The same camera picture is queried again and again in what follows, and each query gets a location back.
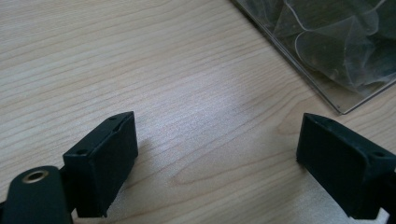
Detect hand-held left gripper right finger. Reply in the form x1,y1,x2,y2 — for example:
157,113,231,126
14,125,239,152
295,112,396,220

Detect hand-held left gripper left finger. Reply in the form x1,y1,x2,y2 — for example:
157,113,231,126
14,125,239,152
63,111,139,218

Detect clear plastic box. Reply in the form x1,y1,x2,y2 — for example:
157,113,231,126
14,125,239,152
230,0,396,115

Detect clear plastic bag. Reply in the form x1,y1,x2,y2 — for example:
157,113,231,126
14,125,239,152
246,0,396,94

